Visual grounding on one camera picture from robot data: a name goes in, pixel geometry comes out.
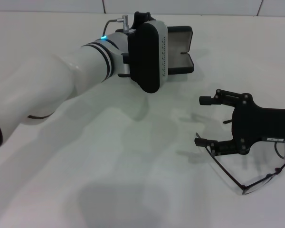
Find black thin-framed glasses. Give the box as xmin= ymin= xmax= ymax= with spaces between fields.
xmin=195 ymin=118 xmax=285 ymax=196

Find left arm cable with connector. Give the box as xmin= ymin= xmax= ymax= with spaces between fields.
xmin=104 ymin=15 xmax=133 ymax=34

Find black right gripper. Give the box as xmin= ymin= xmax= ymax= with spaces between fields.
xmin=194 ymin=89 xmax=285 ymax=156

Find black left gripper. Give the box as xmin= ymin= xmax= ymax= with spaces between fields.
xmin=133 ymin=11 xmax=156 ymax=28

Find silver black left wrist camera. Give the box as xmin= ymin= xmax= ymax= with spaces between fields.
xmin=127 ymin=20 xmax=168 ymax=94

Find black glasses case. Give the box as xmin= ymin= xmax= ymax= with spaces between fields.
xmin=115 ymin=25 xmax=195 ymax=76

